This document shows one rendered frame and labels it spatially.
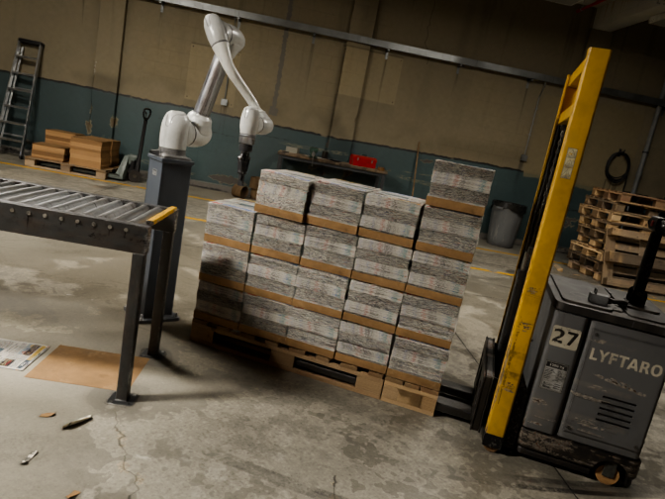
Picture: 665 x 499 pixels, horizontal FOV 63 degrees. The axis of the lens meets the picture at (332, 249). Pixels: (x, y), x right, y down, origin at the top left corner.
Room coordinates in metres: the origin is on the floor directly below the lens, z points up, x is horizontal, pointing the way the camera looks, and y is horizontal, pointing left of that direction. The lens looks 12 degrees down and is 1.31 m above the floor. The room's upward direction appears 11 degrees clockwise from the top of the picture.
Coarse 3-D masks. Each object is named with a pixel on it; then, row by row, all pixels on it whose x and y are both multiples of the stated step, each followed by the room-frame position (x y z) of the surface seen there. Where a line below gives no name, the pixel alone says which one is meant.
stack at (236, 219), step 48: (240, 240) 2.92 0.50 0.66; (288, 240) 2.86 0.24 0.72; (336, 240) 2.79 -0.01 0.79; (288, 288) 2.85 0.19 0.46; (336, 288) 2.77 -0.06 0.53; (384, 288) 2.71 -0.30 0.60; (192, 336) 2.97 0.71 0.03; (240, 336) 2.90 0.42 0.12; (288, 336) 2.83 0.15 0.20; (336, 336) 2.76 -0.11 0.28; (384, 336) 2.70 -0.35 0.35; (336, 384) 2.75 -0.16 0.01
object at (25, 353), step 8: (0, 344) 2.49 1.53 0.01; (8, 344) 2.50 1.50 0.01; (16, 344) 2.52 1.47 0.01; (24, 344) 2.53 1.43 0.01; (32, 344) 2.55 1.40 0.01; (0, 352) 2.40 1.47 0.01; (8, 352) 2.41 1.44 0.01; (16, 352) 2.43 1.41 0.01; (24, 352) 2.44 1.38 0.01; (32, 352) 2.46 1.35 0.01; (40, 352) 2.47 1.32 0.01; (0, 360) 2.33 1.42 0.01; (8, 360) 2.34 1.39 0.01; (16, 360) 2.35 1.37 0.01; (24, 360) 2.37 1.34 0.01; (32, 360) 2.38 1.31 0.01; (8, 368) 2.28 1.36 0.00; (16, 368) 2.28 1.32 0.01; (24, 368) 2.30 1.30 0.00
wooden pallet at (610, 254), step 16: (608, 240) 7.62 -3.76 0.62; (624, 240) 7.70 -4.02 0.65; (640, 240) 7.72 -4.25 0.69; (608, 256) 7.48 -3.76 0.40; (624, 256) 7.50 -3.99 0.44; (640, 256) 7.55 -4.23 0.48; (656, 256) 7.74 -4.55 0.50; (608, 272) 7.50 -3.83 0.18; (624, 272) 7.57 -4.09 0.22; (624, 288) 7.54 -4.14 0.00; (656, 288) 7.48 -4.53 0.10
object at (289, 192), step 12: (264, 180) 2.89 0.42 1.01; (276, 180) 2.88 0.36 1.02; (288, 180) 2.85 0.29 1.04; (300, 180) 2.83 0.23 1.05; (312, 180) 2.86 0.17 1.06; (264, 192) 2.89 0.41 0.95; (276, 192) 2.87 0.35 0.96; (288, 192) 2.85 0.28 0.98; (300, 192) 2.83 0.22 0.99; (312, 192) 2.90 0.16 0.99; (264, 204) 2.89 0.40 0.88; (276, 204) 2.87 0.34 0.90; (288, 204) 2.85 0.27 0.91; (300, 204) 2.83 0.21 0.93
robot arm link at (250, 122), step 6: (246, 108) 3.11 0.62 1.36; (252, 108) 3.10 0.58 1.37; (246, 114) 3.09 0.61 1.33; (252, 114) 3.09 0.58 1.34; (258, 114) 3.13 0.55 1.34; (240, 120) 3.11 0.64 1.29; (246, 120) 3.09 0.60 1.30; (252, 120) 3.09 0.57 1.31; (258, 120) 3.13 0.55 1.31; (240, 126) 3.10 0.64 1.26; (246, 126) 3.09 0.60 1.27; (252, 126) 3.09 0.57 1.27; (258, 126) 3.13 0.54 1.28; (240, 132) 3.11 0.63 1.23; (246, 132) 3.09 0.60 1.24; (252, 132) 3.10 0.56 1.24; (258, 132) 3.18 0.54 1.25
